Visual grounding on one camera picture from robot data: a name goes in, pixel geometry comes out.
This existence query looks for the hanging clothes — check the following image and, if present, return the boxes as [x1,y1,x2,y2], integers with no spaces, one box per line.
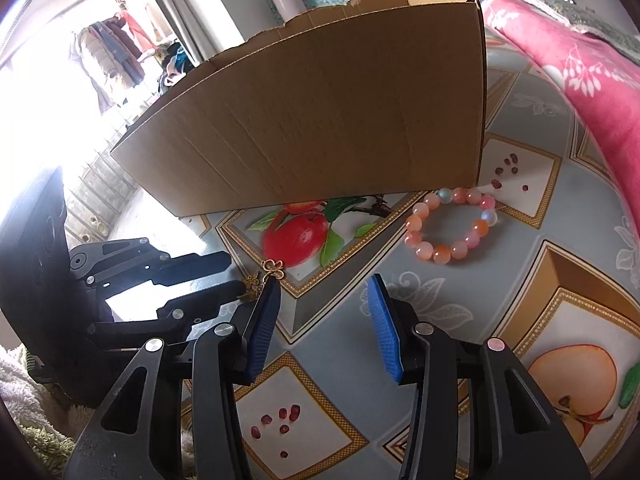
[67,7,196,116]

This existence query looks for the grey curtain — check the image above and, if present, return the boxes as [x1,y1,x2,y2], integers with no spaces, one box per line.
[130,0,246,61]

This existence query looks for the pale pink roll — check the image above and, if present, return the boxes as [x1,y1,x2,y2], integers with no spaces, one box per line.
[269,0,306,26]

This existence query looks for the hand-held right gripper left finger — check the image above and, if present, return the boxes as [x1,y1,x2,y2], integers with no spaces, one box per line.
[62,275,283,480]

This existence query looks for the green fleece blanket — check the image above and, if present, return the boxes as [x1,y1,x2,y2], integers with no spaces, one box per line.
[17,400,76,461]

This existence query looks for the orange pink bead bracelet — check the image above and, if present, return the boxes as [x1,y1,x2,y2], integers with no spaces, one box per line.
[404,186,501,266]

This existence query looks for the grey lace-edged cloth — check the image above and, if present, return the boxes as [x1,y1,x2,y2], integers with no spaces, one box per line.
[515,0,640,61]

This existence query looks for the metal window railing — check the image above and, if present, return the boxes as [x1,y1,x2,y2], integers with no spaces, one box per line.
[60,150,138,246]

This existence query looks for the brown cardboard box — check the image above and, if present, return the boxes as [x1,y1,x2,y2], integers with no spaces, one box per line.
[110,0,488,218]

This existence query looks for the gold clasp pendant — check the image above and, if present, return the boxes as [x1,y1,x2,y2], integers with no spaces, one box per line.
[242,272,263,303]

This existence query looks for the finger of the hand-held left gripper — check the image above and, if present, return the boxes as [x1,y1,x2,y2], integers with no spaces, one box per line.
[87,280,250,348]
[70,239,232,288]

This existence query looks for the pink floral blanket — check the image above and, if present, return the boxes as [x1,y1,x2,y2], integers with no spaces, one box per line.
[480,0,640,211]

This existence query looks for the white fleece blanket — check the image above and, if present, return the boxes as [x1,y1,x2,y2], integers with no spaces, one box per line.
[0,345,56,426]

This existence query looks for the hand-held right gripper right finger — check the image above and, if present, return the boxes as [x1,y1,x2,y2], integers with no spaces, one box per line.
[367,274,586,480]

